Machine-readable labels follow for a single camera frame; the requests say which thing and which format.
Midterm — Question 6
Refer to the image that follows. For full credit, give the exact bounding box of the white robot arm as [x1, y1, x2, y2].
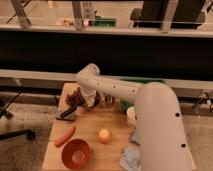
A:
[75, 63, 193, 171]

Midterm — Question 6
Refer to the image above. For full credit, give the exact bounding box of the white cup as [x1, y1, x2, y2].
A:
[127, 106, 136, 127]

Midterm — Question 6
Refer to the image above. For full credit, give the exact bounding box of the orange carrot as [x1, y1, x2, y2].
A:
[54, 126, 76, 148]

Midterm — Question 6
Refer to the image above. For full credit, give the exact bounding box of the green bin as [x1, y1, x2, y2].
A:
[119, 79, 163, 114]

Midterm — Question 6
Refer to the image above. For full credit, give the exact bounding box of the purple bowl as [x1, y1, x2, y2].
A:
[82, 92, 101, 111]

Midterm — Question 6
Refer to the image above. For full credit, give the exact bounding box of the blue grey cloth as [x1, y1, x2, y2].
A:
[120, 145, 141, 171]

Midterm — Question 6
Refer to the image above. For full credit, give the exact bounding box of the black office chair base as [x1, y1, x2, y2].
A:
[0, 93, 36, 141]

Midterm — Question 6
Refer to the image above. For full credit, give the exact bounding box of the red bowl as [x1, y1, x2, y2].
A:
[61, 139, 90, 170]

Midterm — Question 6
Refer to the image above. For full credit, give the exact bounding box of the blue sponge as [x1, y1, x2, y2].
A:
[130, 131, 140, 145]

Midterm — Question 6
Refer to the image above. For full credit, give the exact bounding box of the black handled brush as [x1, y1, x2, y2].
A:
[60, 105, 78, 117]

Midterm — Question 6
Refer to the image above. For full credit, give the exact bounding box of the green box background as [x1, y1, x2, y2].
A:
[93, 18, 116, 27]

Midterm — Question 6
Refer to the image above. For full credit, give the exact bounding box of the black chair background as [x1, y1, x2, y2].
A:
[130, 0, 207, 29]

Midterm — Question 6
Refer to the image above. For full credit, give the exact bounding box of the dark grape bunch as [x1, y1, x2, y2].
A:
[66, 88, 82, 106]

